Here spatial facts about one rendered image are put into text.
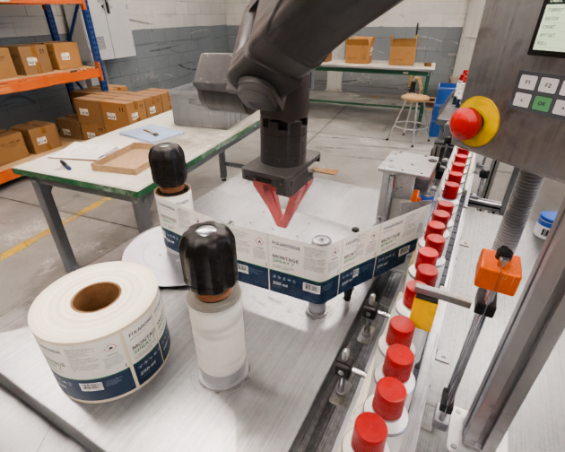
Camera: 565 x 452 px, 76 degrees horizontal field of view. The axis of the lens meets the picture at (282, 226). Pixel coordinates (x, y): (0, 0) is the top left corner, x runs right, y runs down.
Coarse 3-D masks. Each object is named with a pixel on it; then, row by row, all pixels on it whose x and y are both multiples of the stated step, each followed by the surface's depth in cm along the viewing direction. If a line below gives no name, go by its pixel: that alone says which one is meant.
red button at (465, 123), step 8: (456, 112) 43; (464, 112) 42; (472, 112) 41; (456, 120) 42; (464, 120) 42; (472, 120) 41; (480, 120) 41; (456, 128) 43; (464, 128) 42; (472, 128) 41; (480, 128) 42; (456, 136) 43; (464, 136) 42; (472, 136) 42
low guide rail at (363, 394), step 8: (400, 296) 77; (392, 312) 73; (368, 376) 60; (368, 384) 59; (360, 392) 58; (368, 392) 58; (360, 400) 56; (360, 408) 55; (352, 416) 54; (352, 424) 53; (344, 432) 52
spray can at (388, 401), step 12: (384, 384) 40; (396, 384) 40; (372, 396) 43; (384, 396) 39; (396, 396) 38; (372, 408) 41; (384, 408) 39; (396, 408) 38; (384, 420) 40; (396, 420) 40; (408, 420) 41; (396, 432) 40; (396, 444) 41
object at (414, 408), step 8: (440, 288) 72; (440, 304) 68; (440, 312) 66; (432, 328) 63; (432, 336) 61; (432, 344) 60; (424, 352) 59; (424, 360) 57; (424, 368) 56; (424, 376) 55; (416, 384) 54; (424, 384) 54; (416, 392) 52; (416, 400) 51; (416, 408) 50; (416, 416) 49; (408, 424) 48; (408, 432) 47; (408, 440) 47; (400, 448) 46; (408, 448) 46
